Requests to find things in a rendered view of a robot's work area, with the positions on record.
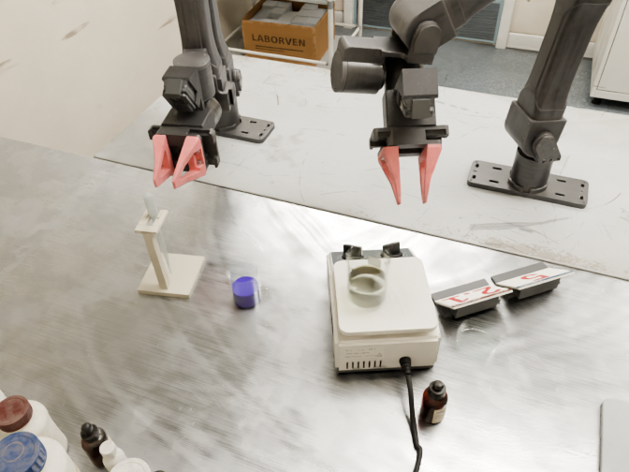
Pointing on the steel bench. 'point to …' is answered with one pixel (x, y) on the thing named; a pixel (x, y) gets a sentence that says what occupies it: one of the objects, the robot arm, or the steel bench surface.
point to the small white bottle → (112, 455)
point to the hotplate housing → (380, 345)
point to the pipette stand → (182, 283)
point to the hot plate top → (416, 312)
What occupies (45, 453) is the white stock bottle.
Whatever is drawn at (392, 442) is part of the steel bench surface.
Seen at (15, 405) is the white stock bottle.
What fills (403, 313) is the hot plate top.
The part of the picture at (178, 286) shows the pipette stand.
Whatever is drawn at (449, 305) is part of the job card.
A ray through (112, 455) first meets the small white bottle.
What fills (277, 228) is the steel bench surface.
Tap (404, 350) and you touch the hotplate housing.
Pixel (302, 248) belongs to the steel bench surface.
